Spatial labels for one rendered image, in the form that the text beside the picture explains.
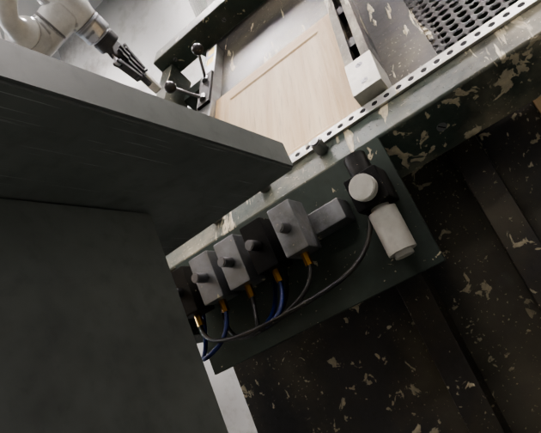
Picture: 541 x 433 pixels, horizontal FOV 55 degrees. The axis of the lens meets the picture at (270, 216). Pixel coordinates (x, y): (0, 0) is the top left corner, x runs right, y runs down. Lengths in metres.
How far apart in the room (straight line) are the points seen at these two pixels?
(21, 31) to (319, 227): 1.05
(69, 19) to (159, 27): 4.57
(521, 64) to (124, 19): 6.01
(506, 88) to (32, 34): 1.23
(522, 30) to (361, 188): 0.36
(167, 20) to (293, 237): 5.43
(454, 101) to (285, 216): 0.34
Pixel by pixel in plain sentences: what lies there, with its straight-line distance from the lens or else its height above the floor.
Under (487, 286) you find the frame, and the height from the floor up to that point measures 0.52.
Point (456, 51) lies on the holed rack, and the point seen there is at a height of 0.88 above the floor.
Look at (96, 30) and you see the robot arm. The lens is 1.71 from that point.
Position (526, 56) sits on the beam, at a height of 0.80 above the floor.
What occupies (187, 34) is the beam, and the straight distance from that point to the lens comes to 2.16.
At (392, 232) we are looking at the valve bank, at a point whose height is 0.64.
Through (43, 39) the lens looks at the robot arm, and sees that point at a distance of 1.68.
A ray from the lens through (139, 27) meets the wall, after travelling 6.47.
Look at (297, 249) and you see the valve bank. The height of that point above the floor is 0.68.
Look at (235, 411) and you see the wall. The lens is 5.19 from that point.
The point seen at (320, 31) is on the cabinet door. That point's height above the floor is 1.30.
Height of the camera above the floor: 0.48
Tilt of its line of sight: 18 degrees up
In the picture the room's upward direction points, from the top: 24 degrees counter-clockwise
